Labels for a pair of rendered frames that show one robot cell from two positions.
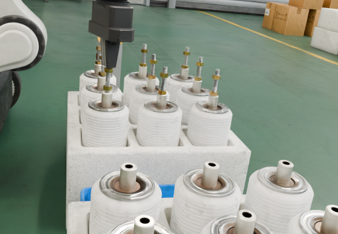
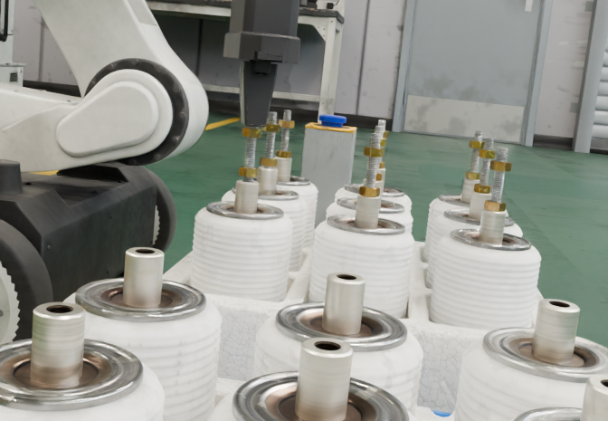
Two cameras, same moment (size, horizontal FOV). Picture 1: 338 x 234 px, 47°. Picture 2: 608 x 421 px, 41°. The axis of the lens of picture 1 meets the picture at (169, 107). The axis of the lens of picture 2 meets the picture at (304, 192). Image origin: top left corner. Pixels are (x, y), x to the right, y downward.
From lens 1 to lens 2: 26 cm
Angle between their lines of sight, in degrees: 24
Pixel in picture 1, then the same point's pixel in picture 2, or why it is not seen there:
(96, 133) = (210, 263)
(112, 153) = (231, 307)
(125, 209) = (99, 331)
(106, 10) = (242, 0)
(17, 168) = not seen: hidden behind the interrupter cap
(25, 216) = not seen: outside the picture
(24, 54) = (142, 129)
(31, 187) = not seen: hidden behind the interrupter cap
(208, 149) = (463, 332)
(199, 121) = (451, 264)
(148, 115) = (327, 236)
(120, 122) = (263, 243)
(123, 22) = (275, 23)
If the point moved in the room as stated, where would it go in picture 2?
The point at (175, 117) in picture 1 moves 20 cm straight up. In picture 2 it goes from (388, 246) to (414, 23)
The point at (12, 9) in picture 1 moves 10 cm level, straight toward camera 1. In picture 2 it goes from (137, 48) to (119, 46)
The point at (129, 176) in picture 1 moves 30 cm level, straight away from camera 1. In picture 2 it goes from (137, 272) to (299, 203)
